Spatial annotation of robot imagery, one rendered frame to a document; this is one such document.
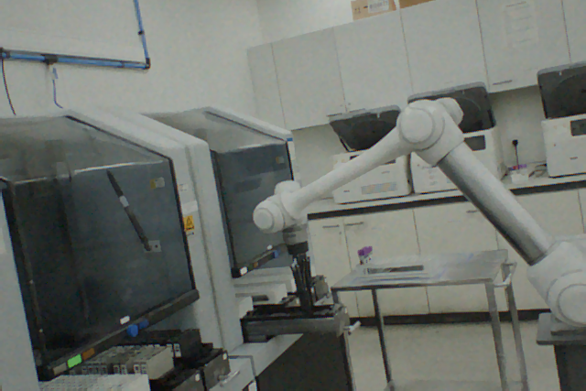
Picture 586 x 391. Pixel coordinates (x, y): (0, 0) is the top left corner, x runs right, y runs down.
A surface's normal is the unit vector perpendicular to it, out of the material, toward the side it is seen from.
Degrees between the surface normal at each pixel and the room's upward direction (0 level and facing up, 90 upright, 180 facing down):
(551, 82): 142
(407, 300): 90
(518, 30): 90
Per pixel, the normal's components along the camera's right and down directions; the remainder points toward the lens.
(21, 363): 0.90, -0.14
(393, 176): -0.42, 0.12
